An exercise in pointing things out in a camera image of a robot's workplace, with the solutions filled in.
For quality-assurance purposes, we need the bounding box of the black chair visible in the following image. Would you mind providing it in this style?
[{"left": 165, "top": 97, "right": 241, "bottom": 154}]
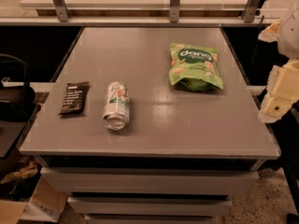
[{"left": 0, "top": 53, "right": 41, "bottom": 159}]

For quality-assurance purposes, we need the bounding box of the metal shelf bracket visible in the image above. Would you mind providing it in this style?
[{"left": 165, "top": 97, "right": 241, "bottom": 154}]
[
  {"left": 241, "top": 0, "right": 261, "bottom": 23},
  {"left": 52, "top": 0, "right": 69, "bottom": 22},
  {"left": 169, "top": 0, "right": 180, "bottom": 22}
]

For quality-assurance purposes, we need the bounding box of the left metal shelf bracket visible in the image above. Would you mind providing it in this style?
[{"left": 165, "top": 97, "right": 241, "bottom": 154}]
[{"left": 52, "top": 0, "right": 69, "bottom": 22}]

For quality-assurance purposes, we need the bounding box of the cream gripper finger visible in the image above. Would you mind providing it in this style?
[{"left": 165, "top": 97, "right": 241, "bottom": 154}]
[
  {"left": 258, "top": 60, "right": 299, "bottom": 123},
  {"left": 258, "top": 19, "right": 282, "bottom": 43}
]

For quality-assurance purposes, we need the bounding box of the white 7up soda can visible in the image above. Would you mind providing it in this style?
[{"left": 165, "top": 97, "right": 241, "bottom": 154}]
[{"left": 102, "top": 82, "right": 130, "bottom": 131}]

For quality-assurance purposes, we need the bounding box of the cardboard box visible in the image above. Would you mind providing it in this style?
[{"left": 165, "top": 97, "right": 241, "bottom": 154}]
[{"left": 0, "top": 177, "right": 68, "bottom": 224}]

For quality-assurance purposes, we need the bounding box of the green dang snack bag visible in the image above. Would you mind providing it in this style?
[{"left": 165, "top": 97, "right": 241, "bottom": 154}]
[{"left": 169, "top": 43, "right": 223, "bottom": 91}]

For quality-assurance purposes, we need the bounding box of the grey drawer cabinet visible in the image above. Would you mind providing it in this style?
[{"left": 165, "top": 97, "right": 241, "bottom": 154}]
[{"left": 21, "top": 28, "right": 279, "bottom": 224}]

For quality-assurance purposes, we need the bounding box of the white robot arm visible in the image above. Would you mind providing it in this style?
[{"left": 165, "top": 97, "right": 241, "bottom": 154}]
[{"left": 258, "top": 1, "right": 299, "bottom": 123}]

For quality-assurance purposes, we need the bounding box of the right metal shelf bracket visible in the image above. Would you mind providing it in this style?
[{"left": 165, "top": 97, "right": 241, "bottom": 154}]
[{"left": 241, "top": 0, "right": 261, "bottom": 23}]

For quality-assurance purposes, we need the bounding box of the middle metal shelf bracket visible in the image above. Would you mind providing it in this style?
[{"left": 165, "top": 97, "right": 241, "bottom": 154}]
[{"left": 169, "top": 0, "right": 180, "bottom": 22}]

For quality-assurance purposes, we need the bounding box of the black snack bar wrapper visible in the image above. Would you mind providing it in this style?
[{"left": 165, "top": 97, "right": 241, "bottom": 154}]
[{"left": 60, "top": 82, "right": 90, "bottom": 115}]

